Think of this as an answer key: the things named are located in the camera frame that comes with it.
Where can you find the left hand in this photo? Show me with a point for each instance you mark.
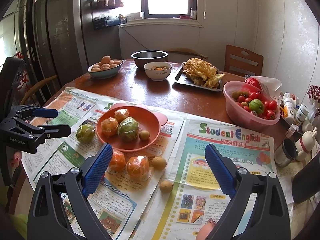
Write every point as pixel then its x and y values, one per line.
pixel 16 159

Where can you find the wooden chair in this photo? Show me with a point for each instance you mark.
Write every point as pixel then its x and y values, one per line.
pixel 240 61

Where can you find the Student English newspaper sheet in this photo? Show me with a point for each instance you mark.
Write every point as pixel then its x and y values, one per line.
pixel 202 185

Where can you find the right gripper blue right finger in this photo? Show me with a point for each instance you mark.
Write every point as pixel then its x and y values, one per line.
pixel 269 217

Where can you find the bowl of eggs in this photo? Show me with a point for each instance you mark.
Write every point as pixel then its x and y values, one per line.
pixel 106 68

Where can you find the white ceramic bowl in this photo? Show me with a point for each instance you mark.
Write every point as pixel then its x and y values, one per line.
pixel 157 71

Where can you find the right hand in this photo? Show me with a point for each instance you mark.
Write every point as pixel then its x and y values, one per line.
pixel 206 230

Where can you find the white plastic bag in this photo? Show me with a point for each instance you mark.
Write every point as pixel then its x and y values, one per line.
pixel 270 86

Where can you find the tray of fried food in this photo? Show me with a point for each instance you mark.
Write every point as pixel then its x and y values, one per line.
pixel 200 74

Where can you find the pink basin with tomatoes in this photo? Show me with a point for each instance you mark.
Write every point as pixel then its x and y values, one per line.
pixel 249 107

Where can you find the small brown longan fruit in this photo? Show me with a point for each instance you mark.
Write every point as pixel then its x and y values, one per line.
pixel 159 163
pixel 144 135
pixel 166 186

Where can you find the large green citrus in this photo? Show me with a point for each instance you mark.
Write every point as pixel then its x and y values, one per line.
pixel 128 129

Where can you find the stainless steel bowl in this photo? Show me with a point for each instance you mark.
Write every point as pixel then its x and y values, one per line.
pixel 143 57

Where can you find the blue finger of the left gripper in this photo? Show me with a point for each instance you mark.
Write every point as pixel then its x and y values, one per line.
pixel 52 131
pixel 37 111

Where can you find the small green citrus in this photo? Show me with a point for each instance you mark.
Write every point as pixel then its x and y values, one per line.
pixel 85 133

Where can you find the orange plastic plate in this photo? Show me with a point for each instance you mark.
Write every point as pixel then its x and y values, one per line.
pixel 147 120

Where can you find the peeled orange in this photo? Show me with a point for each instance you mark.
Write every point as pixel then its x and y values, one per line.
pixel 138 168
pixel 118 161
pixel 121 114
pixel 109 127

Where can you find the left newspaper sheet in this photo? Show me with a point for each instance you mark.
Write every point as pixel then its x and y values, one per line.
pixel 118 201

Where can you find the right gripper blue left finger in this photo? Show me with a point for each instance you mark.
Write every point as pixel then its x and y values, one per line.
pixel 47 217

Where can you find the white medicine bottle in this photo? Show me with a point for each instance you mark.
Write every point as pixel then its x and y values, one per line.
pixel 289 112

